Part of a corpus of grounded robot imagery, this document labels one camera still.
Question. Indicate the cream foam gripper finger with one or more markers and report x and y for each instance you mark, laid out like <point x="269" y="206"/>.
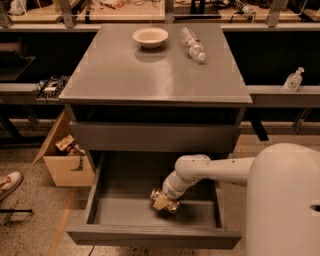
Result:
<point x="160" y="201"/>

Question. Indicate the orange soda can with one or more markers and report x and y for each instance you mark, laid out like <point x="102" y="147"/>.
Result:
<point x="171" y="208"/>

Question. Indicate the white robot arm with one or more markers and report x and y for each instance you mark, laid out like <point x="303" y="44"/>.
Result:
<point x="283" y="195"/>

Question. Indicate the open grey middle drawer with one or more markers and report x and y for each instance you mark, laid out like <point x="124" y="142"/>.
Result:
<point x="119" y="211"/>

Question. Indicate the closed grey top drawer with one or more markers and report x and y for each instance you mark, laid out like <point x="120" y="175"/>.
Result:
<point x="155" y="137"/>

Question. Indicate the grey drawer cabinet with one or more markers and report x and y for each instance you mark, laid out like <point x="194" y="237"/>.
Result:
<point x="118" y="81"/>

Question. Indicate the cardboard box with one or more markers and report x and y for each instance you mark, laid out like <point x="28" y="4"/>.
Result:
<point x="66" y="169"/>

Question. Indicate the crumpled snack bag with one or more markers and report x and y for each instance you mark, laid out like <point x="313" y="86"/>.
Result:
<point x="69" y="146"/>

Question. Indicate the white red sneaker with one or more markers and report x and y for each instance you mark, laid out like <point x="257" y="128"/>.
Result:
<point x="9" y="183"/>

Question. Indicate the black rod on floor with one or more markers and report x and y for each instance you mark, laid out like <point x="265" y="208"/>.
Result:
<point x="12" y="211"/>

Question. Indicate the clear plastic water bottle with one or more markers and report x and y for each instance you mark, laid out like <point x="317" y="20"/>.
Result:
<point x="192" y="44"/>

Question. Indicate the black patterned keyboard device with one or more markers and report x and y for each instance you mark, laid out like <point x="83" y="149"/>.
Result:
<point x="52" y="87"/>

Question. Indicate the white paper bowl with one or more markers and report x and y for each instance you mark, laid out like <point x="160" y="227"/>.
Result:
<point x="151" y="37"/>

